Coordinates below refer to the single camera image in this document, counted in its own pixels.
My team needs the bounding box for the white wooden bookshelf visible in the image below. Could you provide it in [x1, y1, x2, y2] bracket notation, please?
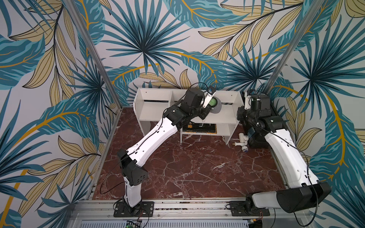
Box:
[133, 87, 244, 145]

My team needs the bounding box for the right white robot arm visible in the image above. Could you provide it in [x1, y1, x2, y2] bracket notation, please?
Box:
[237, 92, 331, 214]

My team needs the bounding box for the right aluminium corner post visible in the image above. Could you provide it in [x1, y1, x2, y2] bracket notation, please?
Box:
[263, 0, 324, 95]

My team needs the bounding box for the white pvc pipe fitting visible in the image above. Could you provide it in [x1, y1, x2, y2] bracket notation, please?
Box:
[233, 133, 249, 153]

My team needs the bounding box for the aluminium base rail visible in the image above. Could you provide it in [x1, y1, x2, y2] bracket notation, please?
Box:
[66, 198, 313, 228]

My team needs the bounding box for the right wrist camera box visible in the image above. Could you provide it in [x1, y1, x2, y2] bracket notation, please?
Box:
[244, 89, 256, 110]

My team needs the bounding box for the dark grey green cloth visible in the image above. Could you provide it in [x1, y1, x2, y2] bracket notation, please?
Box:
[208, 97, 222, 114]

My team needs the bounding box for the aluminium corner post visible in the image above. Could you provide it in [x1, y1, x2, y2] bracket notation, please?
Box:
[263, 0, 324, 95]
[64, 0, 123, 111]

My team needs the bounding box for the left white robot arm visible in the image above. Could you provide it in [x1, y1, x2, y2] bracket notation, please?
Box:
[118, 86, 216, 212]

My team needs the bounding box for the black yellow book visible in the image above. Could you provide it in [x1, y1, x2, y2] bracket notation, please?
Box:
[182, 123, 217, 134]

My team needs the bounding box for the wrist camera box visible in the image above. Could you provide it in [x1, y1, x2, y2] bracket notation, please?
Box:
[202, 86, 216, 108]
[244, 89, 256, 110]

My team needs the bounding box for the left aluminium corner post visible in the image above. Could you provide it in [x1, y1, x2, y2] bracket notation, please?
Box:
[64, 0, 123, 111]

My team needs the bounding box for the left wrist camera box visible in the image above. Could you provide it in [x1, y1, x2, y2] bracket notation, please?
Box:
[202, 86, 216, 108]

